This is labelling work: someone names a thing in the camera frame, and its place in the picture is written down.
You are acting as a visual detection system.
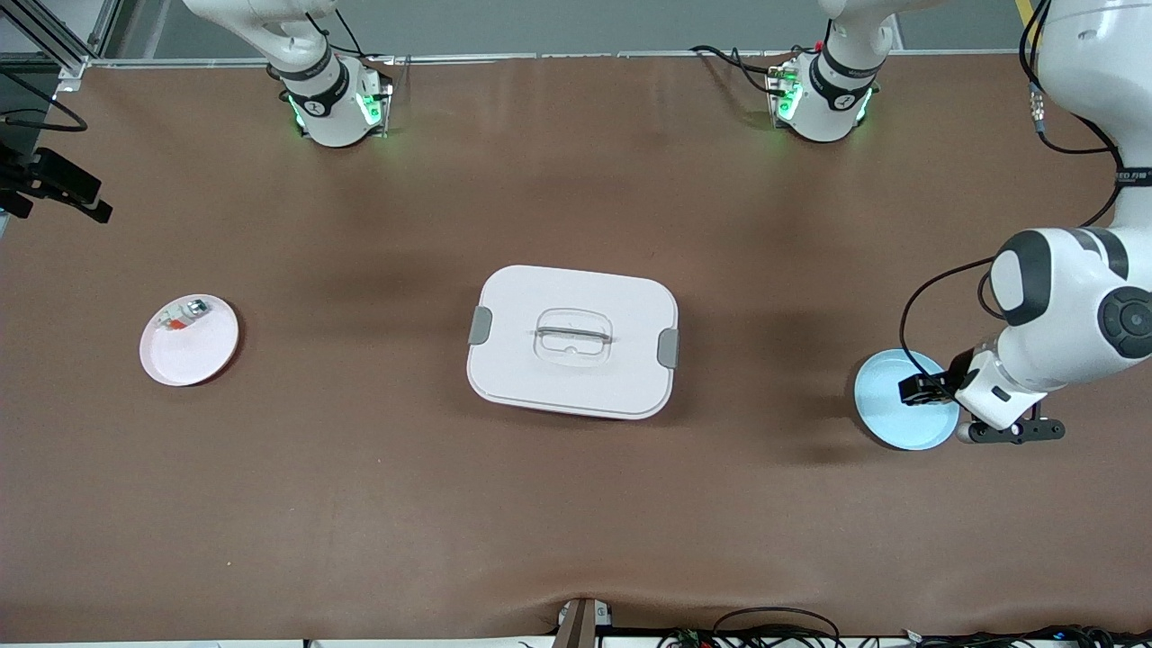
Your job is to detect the light blue round plate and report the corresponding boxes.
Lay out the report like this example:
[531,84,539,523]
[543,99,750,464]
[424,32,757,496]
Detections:
[854,348,961,452]

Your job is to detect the pink round plate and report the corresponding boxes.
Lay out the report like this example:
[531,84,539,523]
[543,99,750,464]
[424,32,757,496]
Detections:
[139,293,241,388]

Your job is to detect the white lidded storage box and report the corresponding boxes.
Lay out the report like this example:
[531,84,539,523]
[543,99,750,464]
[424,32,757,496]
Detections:
[466,264,680,421]

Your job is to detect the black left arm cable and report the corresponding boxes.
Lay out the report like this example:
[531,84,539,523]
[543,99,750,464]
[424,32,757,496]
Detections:
[899,0,1126,383]

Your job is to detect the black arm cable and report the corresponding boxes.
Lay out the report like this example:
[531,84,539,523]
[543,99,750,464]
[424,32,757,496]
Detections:
[899,0,1126,383]
[0,67,89,134]

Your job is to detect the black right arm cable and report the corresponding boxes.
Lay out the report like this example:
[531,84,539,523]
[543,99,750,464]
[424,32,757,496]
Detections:
[0,67,89,134]

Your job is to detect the white green push-button switch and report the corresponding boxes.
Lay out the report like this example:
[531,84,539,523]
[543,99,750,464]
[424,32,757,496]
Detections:
[157,301,211,332]

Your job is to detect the black looped cable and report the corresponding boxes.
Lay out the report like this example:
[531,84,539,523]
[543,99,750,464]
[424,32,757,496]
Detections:
[660,607,844,648]

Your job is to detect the black cable bundle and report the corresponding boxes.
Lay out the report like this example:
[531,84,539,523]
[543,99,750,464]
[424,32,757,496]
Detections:
[900,623,1152,648]

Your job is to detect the black base power cables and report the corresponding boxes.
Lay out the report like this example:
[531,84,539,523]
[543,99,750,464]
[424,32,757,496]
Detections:
[689,43,786,95]

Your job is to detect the camera mounting post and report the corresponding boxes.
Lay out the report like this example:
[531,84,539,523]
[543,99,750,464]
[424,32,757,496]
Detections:
[555,597,616,648]

